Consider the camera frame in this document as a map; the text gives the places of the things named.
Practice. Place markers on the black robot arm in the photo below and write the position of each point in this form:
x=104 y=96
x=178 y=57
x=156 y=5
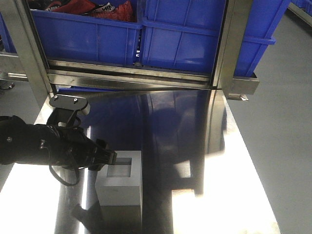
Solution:
x=24 y=143

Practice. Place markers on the stainless steel rack frame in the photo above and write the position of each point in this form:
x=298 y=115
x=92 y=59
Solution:
x=30 y=64

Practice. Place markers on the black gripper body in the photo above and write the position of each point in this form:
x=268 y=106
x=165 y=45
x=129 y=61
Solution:
x=71 y=149

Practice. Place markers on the blue bin right on rack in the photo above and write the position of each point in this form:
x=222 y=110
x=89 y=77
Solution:
x=183 y=34

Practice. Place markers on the red snack bag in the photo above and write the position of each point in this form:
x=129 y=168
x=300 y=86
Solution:
x=122 y=12

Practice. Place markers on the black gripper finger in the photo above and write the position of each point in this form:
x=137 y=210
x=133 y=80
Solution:
x=101 y=146
x=98 y=162

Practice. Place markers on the blue bin with red bags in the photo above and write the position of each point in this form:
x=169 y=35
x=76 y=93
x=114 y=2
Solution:
x=69 y=36

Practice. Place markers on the gray square foam base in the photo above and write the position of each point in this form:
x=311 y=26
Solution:
x=121 y=184

